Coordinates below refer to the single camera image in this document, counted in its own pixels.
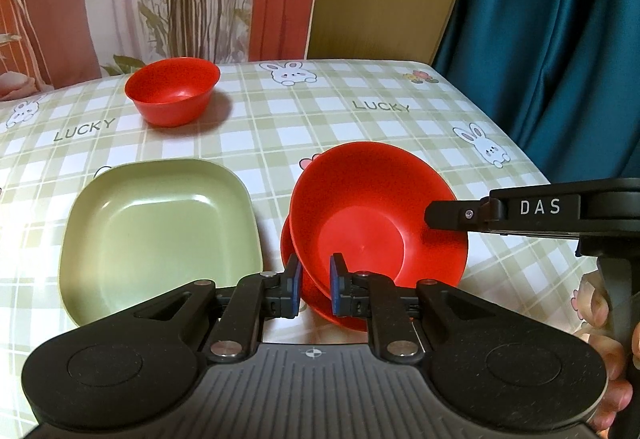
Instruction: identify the right hand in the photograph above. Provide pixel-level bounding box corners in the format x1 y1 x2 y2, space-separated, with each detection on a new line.
572 270 634 438

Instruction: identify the green plaid bunny tablecloth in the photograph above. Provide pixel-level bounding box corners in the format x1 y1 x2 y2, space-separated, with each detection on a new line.
0 58 599 439

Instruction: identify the teal curtain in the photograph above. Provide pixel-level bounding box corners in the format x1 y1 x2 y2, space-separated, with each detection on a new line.
434 0 639 182

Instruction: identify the red plastic bowl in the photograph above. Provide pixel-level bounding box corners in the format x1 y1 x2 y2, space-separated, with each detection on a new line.
125 57 220 128
280 218 367 332
288 141 469 294

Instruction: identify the green square plate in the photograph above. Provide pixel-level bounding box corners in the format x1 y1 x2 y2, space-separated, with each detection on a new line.
58 159 262 325

